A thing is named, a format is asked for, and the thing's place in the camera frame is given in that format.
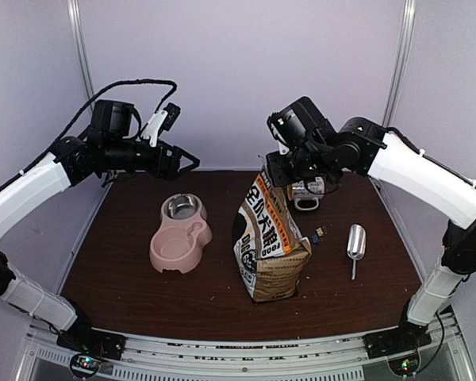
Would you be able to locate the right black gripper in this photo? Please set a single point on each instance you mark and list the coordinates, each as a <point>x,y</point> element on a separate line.
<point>279,177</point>

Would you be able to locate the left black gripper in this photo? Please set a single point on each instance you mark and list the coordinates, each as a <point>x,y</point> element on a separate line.
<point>169,172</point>

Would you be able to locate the pink double pet bowl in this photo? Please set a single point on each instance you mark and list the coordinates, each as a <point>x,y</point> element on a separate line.
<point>178,245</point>

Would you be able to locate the dog food bag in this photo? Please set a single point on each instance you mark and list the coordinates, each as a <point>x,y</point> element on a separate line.
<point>268,246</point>

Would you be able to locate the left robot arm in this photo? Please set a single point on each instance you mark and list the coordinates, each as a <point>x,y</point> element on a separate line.
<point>106,147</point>

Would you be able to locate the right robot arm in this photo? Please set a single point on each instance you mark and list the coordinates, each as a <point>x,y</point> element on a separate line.
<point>315,149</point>

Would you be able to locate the patterned ceramic mug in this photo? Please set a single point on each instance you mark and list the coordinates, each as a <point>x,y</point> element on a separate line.
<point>306,196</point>

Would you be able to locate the steel bowl insert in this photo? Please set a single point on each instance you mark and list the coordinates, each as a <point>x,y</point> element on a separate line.
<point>181,206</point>

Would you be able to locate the metal scoop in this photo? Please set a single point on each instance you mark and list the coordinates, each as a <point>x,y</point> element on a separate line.
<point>356,246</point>

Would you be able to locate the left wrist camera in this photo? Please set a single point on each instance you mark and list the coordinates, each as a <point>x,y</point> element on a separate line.
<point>160,121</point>

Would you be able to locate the left aluminium frame post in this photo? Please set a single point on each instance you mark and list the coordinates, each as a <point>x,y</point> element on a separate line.
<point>76,25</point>

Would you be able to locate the aluminium frame post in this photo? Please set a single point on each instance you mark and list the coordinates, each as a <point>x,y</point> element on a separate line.
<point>402,56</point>
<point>76,25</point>

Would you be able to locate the right aluminium frame post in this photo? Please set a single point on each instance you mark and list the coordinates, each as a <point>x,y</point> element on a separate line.
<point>402,56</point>

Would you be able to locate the front aluminium rail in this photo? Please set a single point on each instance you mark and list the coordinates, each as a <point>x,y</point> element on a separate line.
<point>342,357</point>

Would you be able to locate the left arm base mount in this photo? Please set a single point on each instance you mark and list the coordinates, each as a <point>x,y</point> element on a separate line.
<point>93,348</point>

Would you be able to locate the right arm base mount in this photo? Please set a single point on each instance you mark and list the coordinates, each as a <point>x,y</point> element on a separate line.
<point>400,345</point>

